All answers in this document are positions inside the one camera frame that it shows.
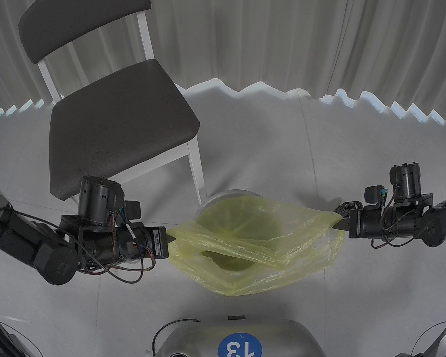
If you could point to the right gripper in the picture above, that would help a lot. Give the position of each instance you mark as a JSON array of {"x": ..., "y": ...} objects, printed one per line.
[{"x": 368, "y": 223}]

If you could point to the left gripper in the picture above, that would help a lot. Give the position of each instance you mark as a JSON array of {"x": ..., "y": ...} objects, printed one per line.
[{"x": 158, "y": 242}]

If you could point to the yellow plastic bag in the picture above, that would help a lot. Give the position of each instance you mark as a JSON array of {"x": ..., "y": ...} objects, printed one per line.
[{"x": 282, "y": 236}]

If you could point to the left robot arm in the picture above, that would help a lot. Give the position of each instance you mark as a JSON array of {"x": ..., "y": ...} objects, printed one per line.
[{"x": 22, "y": 244}]

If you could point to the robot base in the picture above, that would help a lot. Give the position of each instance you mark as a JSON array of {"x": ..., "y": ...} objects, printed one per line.
[{"x": 282, "y": 340}]

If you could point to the white trash bin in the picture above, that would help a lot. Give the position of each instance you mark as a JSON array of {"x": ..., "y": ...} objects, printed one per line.
[{"x": 223, "y": 195}]

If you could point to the white curtain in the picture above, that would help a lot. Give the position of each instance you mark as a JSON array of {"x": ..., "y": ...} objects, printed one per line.
[
  {"x": 405, "y": 32},
  {"x": 226, "y": 32}
]

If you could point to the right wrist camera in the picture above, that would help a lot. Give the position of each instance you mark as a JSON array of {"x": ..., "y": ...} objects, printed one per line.
[{"x": 373, "y": 193}]

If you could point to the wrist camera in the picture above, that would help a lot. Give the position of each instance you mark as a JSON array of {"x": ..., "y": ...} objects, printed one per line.
[
  {"x": 133, "y": 210},
  {"x": 373, "y": 193}
]

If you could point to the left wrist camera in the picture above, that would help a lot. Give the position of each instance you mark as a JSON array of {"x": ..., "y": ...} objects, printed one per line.
[{"x": 133, "y": 210}]

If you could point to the grey chair white frame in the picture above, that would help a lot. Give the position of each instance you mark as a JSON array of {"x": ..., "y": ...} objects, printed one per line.
[{"x": 119, "y": 132}]

